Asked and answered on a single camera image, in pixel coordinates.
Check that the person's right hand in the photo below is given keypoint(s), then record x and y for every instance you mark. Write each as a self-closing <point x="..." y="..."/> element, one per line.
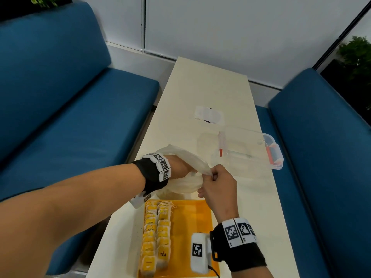
<point x="221" y="193"/>

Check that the person's left hand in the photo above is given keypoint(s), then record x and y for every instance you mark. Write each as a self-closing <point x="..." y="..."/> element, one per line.
<point x="176" y="167"/>

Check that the clear plastic bag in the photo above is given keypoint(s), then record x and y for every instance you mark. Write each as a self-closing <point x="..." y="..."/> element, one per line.
<point x="185" y="185"/>

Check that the yellow tray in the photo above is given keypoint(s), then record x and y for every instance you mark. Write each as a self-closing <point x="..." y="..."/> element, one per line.
<point x="188" y="222"/>

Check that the clear box with red latches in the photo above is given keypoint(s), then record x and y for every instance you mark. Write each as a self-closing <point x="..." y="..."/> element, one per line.
<point x="249" y="147"/>

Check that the row of tea bags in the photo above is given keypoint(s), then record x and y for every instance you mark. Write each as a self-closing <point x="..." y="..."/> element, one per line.
<point x="150" y="246"/>

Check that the person's right forearm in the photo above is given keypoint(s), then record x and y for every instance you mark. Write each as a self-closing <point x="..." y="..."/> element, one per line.
<point x="246" y="257"/>

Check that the person's left forearm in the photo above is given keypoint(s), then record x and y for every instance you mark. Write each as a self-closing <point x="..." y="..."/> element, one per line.
<point x="72" y="205"/>

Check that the white marker wristband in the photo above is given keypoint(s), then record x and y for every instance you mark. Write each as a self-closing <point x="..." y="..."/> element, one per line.
<point x="163" y="165"/>
<point x="237" y="231"/>

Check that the white paper patch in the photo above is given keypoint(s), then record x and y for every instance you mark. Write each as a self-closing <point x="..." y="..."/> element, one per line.
<point x="208" y="114"/>

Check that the blue sofa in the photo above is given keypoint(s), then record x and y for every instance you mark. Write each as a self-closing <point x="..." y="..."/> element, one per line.
<point x="72" y="112"/>
<point x="318" y="170"/>

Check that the green leafy plant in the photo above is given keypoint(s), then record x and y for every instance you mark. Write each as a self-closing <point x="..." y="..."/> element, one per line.
<point x="356" y="54"/>
<point x="43" y="0"/>

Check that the black metal pole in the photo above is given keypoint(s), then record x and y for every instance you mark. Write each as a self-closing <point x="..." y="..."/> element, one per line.
<point x="342" y="34"/>

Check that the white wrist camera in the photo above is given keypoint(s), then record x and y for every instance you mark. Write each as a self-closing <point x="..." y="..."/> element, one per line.
<point x="137" y="201"/>
<point x="198" y="251"/>

